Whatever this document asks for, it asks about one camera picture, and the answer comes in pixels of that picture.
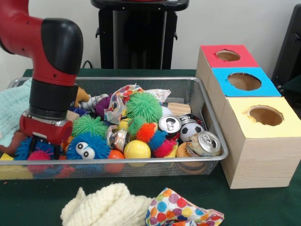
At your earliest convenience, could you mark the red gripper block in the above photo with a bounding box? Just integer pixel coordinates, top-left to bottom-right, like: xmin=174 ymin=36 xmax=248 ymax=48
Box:
xmin=19 ymin=114 xmax=74 ymax=161

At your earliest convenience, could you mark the multicoloured spiky caterpillar toy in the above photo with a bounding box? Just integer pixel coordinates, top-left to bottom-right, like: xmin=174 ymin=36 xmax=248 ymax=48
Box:
xmin=27 ymin=150 xmax=53 ymax=163
xmin=128 ymin=117 xmax=175 ymax=158

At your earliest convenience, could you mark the blue spiky rubber ball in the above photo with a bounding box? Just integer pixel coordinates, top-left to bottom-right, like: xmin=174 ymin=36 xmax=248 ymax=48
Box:
xmin=14 ymin=137 xmax=32 ymax=161

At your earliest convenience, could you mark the mint green knitted cloth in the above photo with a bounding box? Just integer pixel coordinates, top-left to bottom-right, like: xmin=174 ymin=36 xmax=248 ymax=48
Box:
xmin=0 ymin=79 xmax=32 ymax=147

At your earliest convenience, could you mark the cream knitted cloth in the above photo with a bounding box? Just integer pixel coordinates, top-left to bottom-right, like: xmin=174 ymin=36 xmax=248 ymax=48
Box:
xmin=60 ymin=184 xmax=153 ymax=226

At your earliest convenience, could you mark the green spiky rubber ball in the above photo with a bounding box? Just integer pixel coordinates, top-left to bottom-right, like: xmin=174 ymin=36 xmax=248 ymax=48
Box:
xmin=126 ymin=92 xmax=163 ymax=123
xmin=71 ymin=114 xmax=109 ymax=138

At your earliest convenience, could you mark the colourful patterned cloth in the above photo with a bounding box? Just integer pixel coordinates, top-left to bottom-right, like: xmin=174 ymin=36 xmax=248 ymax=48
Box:
xmin=145 ymin=188 xmax=225 ymax=226

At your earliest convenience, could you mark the shallow clear mesh bin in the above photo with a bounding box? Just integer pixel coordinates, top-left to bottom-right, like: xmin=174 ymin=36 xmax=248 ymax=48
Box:
xmin=0 ymin=76 xmax=230 ymax=180

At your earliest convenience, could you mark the wooden box with three holes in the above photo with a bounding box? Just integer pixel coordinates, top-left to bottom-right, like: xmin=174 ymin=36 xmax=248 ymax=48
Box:
xmin=196 ymin=45 xmax=301 ymax=190

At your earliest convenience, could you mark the blue fuzzy googly-eyed toy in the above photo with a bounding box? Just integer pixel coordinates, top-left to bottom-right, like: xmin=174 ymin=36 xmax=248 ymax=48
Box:
xmin=66 ymin=133 xmax=111 ymax=161

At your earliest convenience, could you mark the plain yellow ball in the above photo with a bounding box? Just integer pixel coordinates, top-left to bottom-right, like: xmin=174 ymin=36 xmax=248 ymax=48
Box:
xmin=124 ymin=140 xmax=151 ymax=166

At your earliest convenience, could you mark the small open silver can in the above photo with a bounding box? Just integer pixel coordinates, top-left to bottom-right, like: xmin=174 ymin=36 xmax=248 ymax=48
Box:
xmin=158 ymin=114 xmax=182 ymax=138

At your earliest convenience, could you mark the black and white soccer ball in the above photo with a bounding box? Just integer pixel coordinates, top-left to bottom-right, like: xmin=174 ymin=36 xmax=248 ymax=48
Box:
xmin=180 ymin=121 xmax=205 ymax=142

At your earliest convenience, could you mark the crushed silver drink can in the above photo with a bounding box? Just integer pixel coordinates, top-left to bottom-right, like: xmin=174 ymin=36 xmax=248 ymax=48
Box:
xmin=186 ymin=130 xmax=222 ymax=157

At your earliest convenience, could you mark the dark green table cloth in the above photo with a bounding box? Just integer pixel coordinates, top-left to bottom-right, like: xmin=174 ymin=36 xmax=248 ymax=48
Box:
xmin=0 ymin=68 xmax=301 ymax=226
xmin=281 ymin=74 xmax=301 ymax=93

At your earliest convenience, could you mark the black panel stand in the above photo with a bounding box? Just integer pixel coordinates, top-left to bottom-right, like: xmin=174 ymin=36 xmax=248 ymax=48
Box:
xmin=272 ymin=4 xmax=301 ymax=90

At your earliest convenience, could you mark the black cable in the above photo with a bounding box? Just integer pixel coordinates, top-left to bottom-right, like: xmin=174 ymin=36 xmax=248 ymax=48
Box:
xmin=83 ymin=59 xmax=100 ymax=70

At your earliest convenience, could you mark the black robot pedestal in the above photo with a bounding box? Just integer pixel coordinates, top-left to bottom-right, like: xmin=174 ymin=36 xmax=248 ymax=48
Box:
xmin=91 ymin=0 xmax=190 ymax=70

